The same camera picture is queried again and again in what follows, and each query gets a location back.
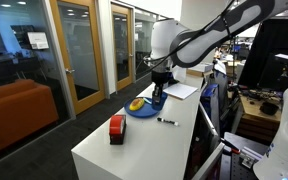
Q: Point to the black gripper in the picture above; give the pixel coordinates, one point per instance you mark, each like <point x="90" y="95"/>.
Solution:
<point x="159" y="76"/>

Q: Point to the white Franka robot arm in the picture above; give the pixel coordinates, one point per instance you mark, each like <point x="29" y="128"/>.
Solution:
<point x="210" y="33"/>

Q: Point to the blue round plate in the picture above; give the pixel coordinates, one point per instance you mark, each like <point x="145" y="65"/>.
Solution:
<point x="142" y="111"/>

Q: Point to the yellow toy corn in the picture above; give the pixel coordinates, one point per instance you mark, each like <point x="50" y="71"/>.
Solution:
<point x="136" y="104"/>

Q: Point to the white legal pad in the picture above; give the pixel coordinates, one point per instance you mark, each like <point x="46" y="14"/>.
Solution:
<point x="180" y="90"/>

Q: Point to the black white Expo marker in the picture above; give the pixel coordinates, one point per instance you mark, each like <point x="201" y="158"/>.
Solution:
<point x="167" y="121"/>

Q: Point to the wood framed glass door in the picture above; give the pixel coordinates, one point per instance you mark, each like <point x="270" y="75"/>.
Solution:
<point x="131" y="50"/>
<point x="99" y="66"/>

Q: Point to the black dispenser with red tape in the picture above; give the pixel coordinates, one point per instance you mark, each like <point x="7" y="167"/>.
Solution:
<point x="117" y="129"/>

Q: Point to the red black hand tool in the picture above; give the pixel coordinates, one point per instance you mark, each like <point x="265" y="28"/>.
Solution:
<point x="230" y="145"/>

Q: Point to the wooden desk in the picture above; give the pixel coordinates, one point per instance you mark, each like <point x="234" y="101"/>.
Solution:
<point x="260" y="116"/>

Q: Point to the black computer monitor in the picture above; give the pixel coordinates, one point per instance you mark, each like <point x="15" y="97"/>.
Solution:
<point x="280" y="70"/>

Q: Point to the orange sofa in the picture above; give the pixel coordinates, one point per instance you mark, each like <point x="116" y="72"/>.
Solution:
<point x="14" y="113"/>

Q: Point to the aluminium mounting bracket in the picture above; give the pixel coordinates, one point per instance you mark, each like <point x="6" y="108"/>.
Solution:
<point x="249" y="159"/>

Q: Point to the white wall screen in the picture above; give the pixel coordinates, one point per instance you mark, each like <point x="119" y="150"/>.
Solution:
<point x="38" y="40"/>

